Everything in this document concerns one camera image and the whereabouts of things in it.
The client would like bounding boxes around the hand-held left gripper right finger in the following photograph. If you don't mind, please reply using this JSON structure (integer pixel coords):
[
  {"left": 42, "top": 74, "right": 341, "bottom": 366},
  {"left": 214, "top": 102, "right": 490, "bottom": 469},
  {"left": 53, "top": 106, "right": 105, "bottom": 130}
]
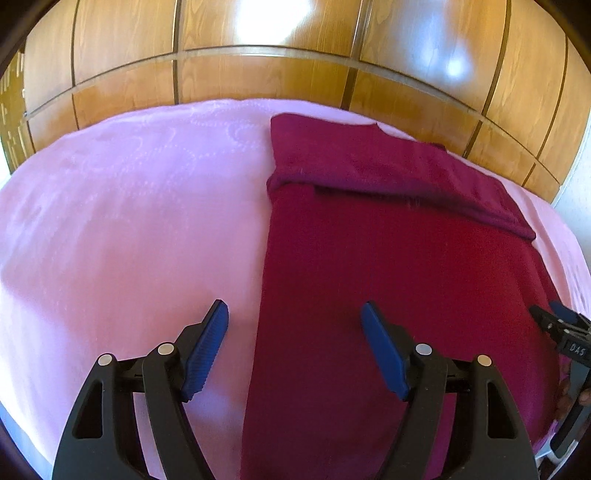
[{"left": 360, "top": 301, "right": 541, "bottom": 480}]

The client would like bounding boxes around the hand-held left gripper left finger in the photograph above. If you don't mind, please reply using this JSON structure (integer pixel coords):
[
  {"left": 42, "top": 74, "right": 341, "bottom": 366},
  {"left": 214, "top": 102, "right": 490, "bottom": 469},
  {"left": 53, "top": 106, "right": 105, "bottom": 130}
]
[{"left": 52, "top": 300, "right": 230, "bottom": 480}]

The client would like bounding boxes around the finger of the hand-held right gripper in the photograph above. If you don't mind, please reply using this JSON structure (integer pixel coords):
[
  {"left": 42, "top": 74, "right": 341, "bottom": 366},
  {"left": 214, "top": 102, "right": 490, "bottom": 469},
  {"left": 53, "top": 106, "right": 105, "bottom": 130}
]
[
  {"left": 528, "top": 304, "right": 569, "bottom": 343},
  {"left": 549, "top": 299, "right": 591, "bottom": 331}
]

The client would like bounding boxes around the dark red garment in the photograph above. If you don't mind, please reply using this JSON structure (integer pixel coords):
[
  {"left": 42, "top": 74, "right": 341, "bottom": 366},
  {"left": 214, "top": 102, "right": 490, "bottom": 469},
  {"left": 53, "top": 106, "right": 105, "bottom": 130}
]
[{"left": 240, "top": 113, "right": 571, "bottom": 480}]

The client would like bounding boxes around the person's right hand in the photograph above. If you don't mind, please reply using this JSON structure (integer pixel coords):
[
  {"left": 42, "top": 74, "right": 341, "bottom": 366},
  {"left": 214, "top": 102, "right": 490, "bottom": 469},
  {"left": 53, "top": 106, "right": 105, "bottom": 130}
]
[{"left": 556, "top": 364, "right": 573, "bottom": 419}]

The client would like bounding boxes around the pink blanket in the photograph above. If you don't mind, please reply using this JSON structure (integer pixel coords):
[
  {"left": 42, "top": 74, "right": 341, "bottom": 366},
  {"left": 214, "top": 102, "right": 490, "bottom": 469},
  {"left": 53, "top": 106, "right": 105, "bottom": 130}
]
[{"left": 0, "top": 98, "right": 591, "bottom": 480}]

